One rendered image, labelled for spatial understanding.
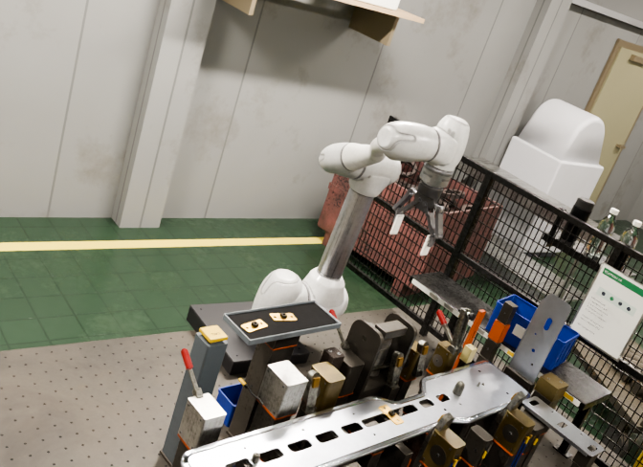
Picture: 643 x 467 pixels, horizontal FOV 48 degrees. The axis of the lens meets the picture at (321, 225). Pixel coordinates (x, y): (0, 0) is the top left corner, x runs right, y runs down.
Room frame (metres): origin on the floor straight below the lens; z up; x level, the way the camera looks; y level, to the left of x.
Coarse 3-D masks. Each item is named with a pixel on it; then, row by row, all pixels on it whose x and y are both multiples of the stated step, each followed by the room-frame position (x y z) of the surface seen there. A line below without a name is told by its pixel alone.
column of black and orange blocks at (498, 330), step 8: (504, 304) 2.55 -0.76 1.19; (512, 304) 2.54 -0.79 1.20; (504, 312) 2.54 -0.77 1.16; (512, 312) 2.53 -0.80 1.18; (496, 320) 2.55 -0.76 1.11; (504, 320) 2.53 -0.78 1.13; (496, 328) 2.54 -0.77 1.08; (504, 328) 2.52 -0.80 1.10; (488, 336) 2.55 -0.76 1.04; (496, 336) 2.53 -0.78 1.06; (504, 336) 2.55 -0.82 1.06; (488, 344) 2.54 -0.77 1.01; (496, 344) 2.52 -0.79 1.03; (480, 352) 2.55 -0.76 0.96; (488, 352) 2.53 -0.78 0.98; (496, 352) 2.55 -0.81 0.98; (480, 360) 2.54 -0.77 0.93; (488, 360) 2.52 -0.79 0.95
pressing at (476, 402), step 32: (448, 384) 2.16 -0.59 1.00; (480, 384) 2.24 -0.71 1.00; (512, 384) 2.31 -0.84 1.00; (320, 416) 1.75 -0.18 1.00; (352, 416) 1.80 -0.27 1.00; (416, 416) 1.91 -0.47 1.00; (480, 416) 2.04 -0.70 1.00; (224, 448) 1.49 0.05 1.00; (256, 448) 1.53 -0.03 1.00; (288, 448) 1.57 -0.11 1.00; (320, 448) 1.61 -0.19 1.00; (352, 448) 1.66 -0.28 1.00; (384, 448) 1.72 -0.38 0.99
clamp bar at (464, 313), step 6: (462, 312) 2.31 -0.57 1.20; (468, 312) 2.32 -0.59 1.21; (462, 318) 2.31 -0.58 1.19; (468, 318) 2.33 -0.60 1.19; (474, 318) 2.30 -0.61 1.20; (456, 324) 2.31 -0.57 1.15; (462, 324) 2.31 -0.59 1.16; (456, 330) 2.31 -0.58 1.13; (462, 330) 2.33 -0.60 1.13; (456, 336) 2.30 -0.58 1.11; (462, 336) 2.32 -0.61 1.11; (456, 342) 2.30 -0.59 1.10
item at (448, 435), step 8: (440, 432) 1.81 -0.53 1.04; (448, 432) 1.82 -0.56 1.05; (432, 440) 1.80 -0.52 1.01; (440, 440) 1.78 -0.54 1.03; (448, 440) 1.78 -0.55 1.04; (456, 440) 1.79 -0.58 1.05; (432, 448) 1.79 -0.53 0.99; (440, 448) 1.78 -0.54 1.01; (448, 448) 1.76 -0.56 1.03; (456, 448) 1.76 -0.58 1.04; (424, 456) 1.80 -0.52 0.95; (432, 456) 1.78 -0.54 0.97; (440, 456) 1.77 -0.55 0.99; (448, 456) 1.76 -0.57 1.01; (456, 456) 1.77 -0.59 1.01; (424, 464) 1.79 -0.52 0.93; (432, 464) 1.78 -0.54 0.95; (440, 464) 1.76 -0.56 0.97; (448, 464) 1.75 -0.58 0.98
